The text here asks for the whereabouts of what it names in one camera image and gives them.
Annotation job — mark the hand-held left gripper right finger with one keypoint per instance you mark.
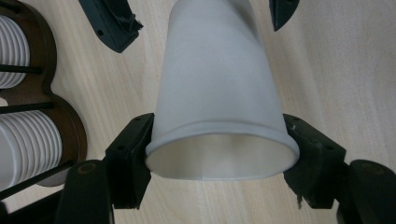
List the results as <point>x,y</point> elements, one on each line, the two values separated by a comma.
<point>317,161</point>

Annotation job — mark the dark brown cup holder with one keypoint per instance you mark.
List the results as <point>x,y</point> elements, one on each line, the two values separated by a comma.
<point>40,90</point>

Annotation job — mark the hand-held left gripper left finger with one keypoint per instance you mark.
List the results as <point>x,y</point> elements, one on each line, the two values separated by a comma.
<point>126,161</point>

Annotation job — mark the single white paper cup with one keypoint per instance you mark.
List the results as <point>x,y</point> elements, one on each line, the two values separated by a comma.
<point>214,77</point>

